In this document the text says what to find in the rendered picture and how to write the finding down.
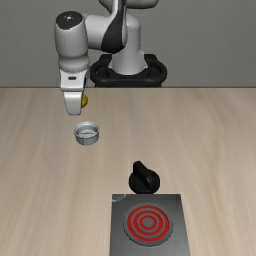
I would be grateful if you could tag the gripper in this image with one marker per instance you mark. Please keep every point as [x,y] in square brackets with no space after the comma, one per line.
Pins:
[72,90]

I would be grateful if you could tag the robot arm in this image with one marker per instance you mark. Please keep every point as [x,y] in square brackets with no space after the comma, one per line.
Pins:
[126,50]

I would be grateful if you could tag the yellow lemon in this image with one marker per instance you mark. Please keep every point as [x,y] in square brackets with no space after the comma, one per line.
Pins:
[85,101]

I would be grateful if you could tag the grey ramekin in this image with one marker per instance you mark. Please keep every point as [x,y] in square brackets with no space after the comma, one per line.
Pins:
[86,133]

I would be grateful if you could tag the grey stove plate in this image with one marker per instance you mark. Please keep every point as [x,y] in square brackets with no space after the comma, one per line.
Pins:
[148,216]

